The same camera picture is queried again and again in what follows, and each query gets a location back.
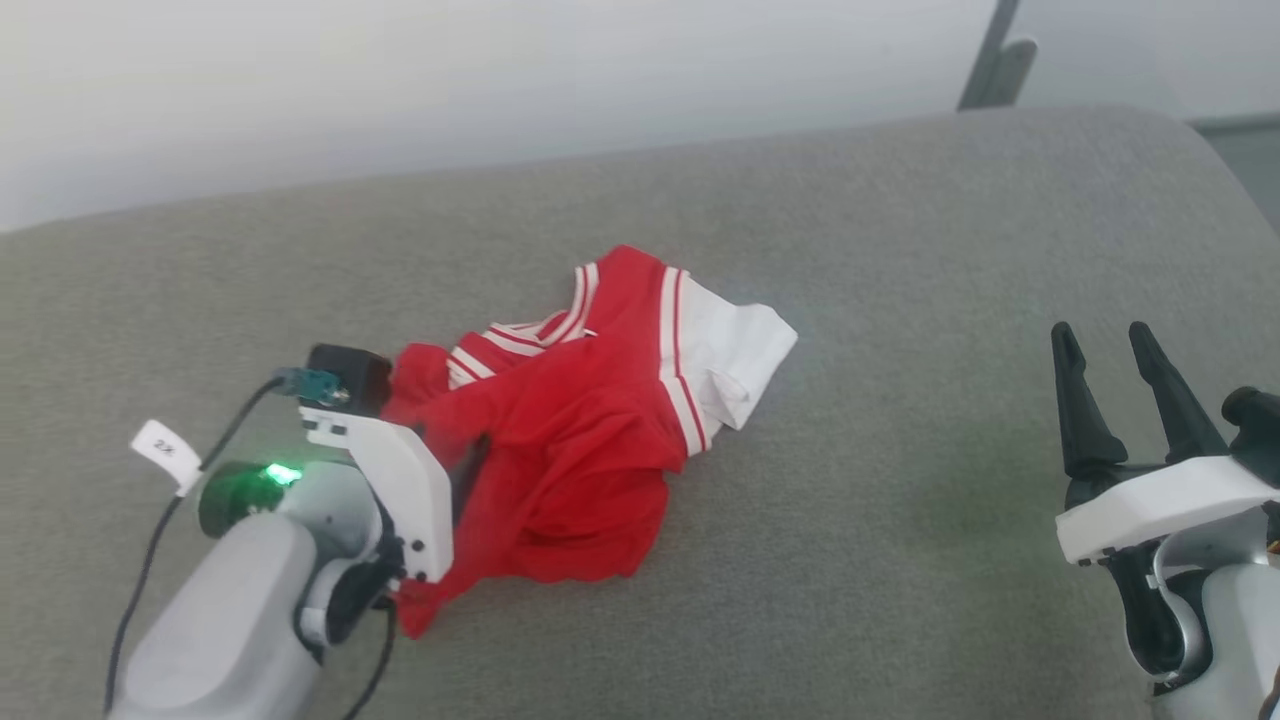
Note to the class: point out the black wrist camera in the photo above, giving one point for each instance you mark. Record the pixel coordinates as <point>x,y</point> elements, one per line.
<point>1255,425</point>
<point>352,378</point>

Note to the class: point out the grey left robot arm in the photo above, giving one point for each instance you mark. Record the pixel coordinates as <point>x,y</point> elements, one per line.
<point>220,620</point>

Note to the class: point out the grey wall skirting strip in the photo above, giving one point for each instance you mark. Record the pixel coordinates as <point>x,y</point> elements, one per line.
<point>1240,122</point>

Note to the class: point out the grey metal post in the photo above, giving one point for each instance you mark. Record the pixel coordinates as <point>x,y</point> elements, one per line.
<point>990,50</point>

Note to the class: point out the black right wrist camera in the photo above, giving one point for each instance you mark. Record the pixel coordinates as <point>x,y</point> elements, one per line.
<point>1255,425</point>

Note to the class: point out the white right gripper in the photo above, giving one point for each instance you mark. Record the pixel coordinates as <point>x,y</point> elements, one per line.
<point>1160,505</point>

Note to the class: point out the grey fabric sofa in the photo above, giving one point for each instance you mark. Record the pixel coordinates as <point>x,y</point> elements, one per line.
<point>860,560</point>

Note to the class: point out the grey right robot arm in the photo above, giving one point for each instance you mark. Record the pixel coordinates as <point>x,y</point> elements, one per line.
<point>1240,640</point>

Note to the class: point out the grey rounded post bracket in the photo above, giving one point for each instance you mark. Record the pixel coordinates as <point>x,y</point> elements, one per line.
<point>1012,70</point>

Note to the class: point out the red and white garment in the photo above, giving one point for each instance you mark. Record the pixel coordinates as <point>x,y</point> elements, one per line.
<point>580,450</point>

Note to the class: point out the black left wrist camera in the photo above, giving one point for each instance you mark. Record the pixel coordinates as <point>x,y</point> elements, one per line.
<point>352,378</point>

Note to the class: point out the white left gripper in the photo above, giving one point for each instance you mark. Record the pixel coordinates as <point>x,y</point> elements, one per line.
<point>420,500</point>

